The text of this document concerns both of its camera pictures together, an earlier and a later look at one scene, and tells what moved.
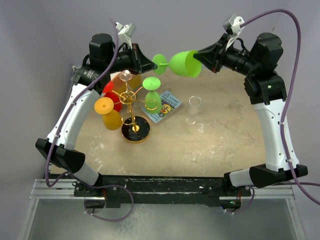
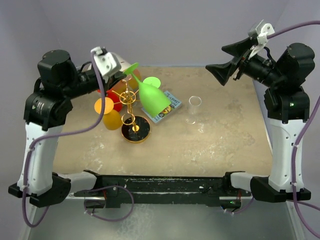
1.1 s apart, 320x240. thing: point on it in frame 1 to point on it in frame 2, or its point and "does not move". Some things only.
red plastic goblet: [107, 90] does not move
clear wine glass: [128, 96] does not move
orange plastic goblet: [112, 119] does not move
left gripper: [142, 63] to [109, 81]
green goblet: [183, 63] to [152, 100]
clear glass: [194, 102] does not move
